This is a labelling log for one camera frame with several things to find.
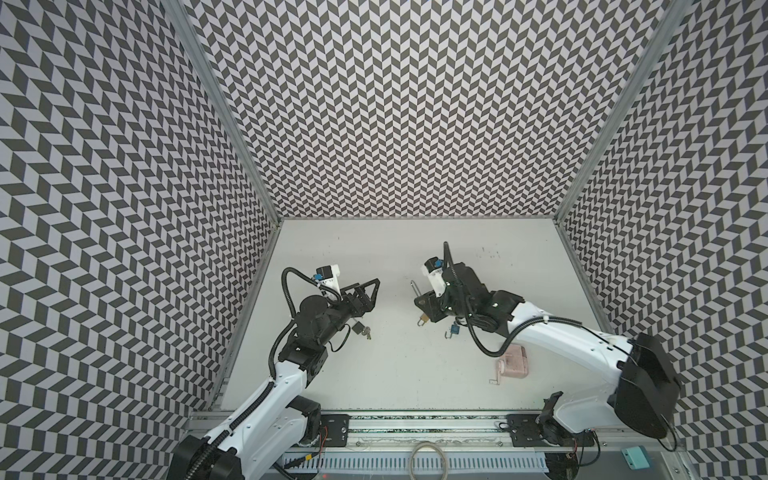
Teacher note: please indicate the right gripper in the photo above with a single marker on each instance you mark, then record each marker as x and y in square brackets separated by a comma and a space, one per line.
[437, 301]

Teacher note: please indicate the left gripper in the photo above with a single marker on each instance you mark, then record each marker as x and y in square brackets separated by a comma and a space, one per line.
[359, 309]

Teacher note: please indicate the brass long-shackle padlock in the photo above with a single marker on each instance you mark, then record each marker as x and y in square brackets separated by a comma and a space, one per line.
[415, 294]

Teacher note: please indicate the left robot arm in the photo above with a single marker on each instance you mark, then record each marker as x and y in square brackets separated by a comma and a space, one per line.
[276, 416]

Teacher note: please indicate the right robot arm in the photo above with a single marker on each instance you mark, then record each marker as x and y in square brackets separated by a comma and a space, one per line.
[638, 386]

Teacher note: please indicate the black padlock with keys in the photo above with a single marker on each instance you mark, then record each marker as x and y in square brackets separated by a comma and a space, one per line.
[362, 330]

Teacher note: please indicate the pink padlock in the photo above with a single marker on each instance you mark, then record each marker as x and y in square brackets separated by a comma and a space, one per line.
[512, 364]

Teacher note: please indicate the teal box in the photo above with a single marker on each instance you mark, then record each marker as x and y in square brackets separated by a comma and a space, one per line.
[636, 458]

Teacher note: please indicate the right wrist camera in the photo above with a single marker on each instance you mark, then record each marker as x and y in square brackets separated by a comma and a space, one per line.
[432, 269]

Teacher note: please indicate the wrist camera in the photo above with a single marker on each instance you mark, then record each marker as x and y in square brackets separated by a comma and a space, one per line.
[328, 276]
[432, 269]

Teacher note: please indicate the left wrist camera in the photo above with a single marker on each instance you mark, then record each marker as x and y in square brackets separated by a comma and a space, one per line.
[328, 276]

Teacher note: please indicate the white vented cable duct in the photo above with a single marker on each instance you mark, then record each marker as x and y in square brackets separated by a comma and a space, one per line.
[430, 463]

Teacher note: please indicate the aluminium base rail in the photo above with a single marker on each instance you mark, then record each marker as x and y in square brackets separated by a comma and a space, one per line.
[473, 429]

